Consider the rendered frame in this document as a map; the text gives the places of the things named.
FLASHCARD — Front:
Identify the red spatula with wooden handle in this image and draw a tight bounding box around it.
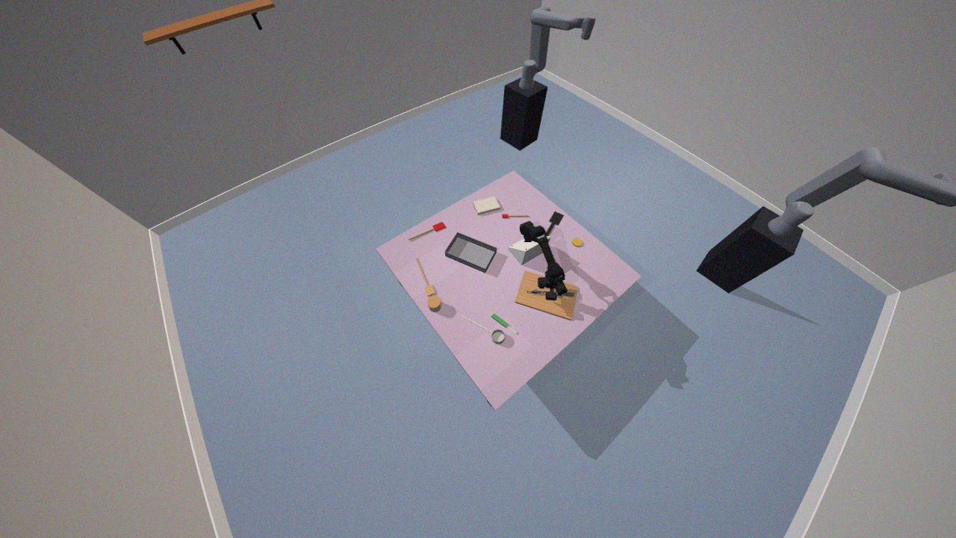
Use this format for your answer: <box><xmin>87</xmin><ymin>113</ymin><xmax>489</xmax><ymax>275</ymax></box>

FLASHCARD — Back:
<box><xmin>409</xmin><ymin>222</ymin><xmax>446</xmax><ymax>240</ymax></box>

